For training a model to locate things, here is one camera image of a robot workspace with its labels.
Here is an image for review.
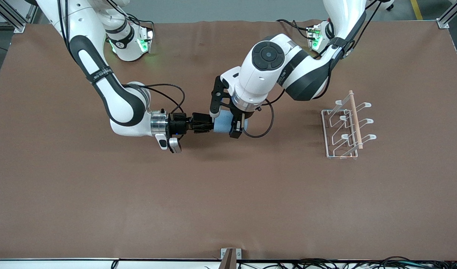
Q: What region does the blue plastic cup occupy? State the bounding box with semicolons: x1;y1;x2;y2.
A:
213;109;248;134

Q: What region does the brown table cover mat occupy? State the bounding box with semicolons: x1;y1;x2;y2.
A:
0;19;457;261

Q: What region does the black cable at left base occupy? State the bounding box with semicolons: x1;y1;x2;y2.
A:
276;19;315;40

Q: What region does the white wire cup holder rack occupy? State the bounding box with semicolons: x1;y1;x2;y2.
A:
321;90;377;160

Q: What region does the silver bracket with brown post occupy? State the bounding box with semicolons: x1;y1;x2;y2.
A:
220;248;242;269

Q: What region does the black cable along right arm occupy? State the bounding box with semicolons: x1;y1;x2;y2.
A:
57;0;71;53

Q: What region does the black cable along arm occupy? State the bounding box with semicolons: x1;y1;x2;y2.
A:
348;0;381;56
57;0;71;53

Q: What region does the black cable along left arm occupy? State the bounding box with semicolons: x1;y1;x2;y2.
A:
348;0;381;56

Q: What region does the aluminium frame profile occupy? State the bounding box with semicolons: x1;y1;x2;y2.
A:
0;0;38;33
436;0;457;29

